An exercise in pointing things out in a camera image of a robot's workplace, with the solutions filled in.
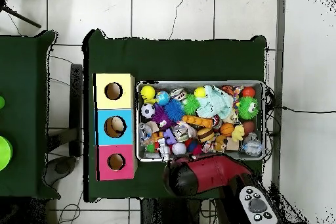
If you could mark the wooden box with three holes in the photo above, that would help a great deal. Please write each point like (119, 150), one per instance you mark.
(126, 140)

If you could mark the small bright green object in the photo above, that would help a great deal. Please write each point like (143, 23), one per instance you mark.
(1, 103)

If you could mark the clear mesh bin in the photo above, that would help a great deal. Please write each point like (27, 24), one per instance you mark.
(178, 82)

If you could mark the small globe ball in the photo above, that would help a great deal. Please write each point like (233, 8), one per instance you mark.
(163, 98)

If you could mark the dark green table cloth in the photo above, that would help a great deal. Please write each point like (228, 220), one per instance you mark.
(173, 61)

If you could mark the black tripod leg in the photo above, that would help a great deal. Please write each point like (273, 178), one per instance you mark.
(21, 16)

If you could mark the yellow ball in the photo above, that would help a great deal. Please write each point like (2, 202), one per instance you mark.
(200, 92)
(147, 92)

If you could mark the orange bumpy toy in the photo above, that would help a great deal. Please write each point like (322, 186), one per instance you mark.
(197, 121)

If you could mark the black and white soccer ball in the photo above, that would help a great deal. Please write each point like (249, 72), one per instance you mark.
(148, 111)

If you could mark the mint green cloth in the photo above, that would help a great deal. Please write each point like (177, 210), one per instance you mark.
(215, 103)

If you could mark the green spiky ball with eyes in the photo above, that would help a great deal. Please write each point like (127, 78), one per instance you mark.
(248, 107)

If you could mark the black upright panel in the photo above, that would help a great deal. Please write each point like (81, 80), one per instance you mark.
(75, 108)

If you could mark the bright green cup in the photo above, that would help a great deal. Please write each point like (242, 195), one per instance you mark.
(4, 153)

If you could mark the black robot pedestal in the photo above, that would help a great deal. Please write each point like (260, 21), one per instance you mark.
(157, 213)

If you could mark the green cloth side table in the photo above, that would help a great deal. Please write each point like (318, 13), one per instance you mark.
(26, 103)

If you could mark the silver toy robot figure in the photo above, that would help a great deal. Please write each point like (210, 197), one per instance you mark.
(165, 149)

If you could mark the blue spiky ball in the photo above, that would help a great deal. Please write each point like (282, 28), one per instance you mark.
(174, 110)

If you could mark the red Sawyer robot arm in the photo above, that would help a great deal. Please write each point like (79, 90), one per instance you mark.
(210, 174)

